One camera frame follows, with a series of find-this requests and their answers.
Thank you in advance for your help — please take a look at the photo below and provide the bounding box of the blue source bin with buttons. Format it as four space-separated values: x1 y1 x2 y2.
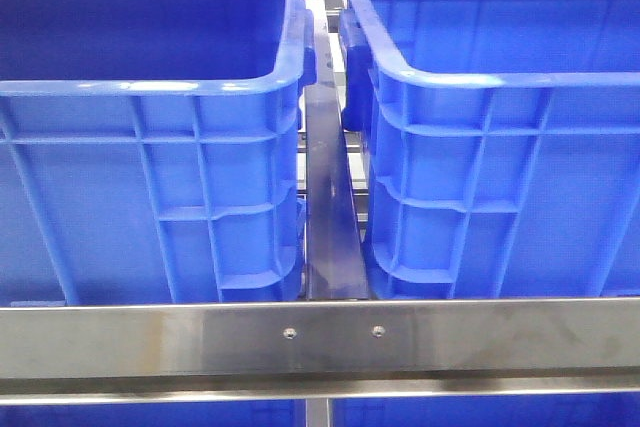
1 0 315 307

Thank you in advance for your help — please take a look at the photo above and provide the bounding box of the blue destination bin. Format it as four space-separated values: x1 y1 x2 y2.
340 0 639 299

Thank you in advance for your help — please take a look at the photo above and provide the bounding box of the steel centre divider bar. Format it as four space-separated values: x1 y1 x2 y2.
304 0 369 300

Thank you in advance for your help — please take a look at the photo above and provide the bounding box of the lower blue bin left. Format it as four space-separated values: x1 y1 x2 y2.
1 400 305 427

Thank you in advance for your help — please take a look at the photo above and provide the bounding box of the lower blue bin right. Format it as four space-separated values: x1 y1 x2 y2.
333 393 639 426

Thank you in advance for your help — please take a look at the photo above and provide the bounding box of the steel front rail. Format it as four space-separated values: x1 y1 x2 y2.
1 297 639 405

